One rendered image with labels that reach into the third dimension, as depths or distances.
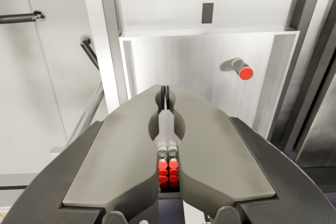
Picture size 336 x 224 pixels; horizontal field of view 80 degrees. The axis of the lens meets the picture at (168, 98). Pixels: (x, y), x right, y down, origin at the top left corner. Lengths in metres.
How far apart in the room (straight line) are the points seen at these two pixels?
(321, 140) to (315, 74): 0.20
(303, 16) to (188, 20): 0.17
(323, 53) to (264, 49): 0.09
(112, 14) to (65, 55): 1.10
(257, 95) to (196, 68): 0.13
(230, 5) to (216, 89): 0.14
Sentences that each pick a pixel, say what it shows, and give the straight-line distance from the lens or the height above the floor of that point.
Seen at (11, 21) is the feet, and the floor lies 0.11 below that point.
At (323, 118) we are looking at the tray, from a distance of 0.53.
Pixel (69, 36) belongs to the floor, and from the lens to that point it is 1.35.
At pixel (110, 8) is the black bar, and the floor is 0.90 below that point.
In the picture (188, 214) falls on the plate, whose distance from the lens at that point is 0.38.
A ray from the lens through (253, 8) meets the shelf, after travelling 0.36.
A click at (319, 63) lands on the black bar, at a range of 0.42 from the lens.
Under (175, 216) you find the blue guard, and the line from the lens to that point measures 0.38.
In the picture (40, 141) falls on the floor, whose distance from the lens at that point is 1.91.
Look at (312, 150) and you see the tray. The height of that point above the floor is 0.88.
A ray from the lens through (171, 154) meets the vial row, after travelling 0.44.
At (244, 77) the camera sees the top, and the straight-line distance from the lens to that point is 0.34.
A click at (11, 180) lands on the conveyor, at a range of 0.69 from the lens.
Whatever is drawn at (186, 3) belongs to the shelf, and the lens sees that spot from 0.33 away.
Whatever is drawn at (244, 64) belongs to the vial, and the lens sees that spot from 0.34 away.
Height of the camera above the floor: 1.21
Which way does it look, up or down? 58 degrees down
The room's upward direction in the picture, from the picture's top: 176 degrees clockwise
